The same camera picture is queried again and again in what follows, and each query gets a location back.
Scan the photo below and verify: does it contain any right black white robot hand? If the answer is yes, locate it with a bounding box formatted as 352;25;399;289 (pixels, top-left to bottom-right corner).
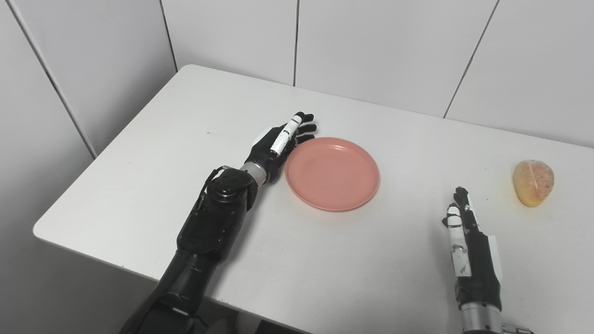
442;186;504;312

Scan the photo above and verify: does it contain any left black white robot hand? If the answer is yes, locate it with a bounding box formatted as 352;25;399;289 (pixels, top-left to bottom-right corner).
245;111;318;185

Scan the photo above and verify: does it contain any pink round plate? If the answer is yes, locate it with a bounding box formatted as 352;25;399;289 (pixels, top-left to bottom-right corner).
284;136;381;213

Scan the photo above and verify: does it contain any golden bread roll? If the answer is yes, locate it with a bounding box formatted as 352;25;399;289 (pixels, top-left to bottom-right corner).
512;160;555;208

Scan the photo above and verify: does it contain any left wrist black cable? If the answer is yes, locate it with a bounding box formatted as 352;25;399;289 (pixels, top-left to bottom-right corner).
197;165;237;209

